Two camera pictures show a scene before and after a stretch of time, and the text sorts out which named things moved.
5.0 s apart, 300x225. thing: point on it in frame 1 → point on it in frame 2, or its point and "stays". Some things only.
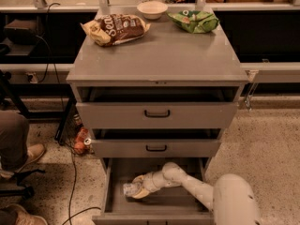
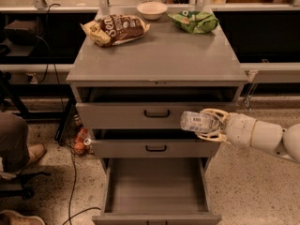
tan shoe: x=35 y=152 stays
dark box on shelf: x=22 y=32 stays
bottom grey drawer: x=167 y=205 stays
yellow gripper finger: x=138 y=180 → x=219 y=114
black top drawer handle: x=157 y=115 stays
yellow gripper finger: x=142 y=193 → x=216 y=136
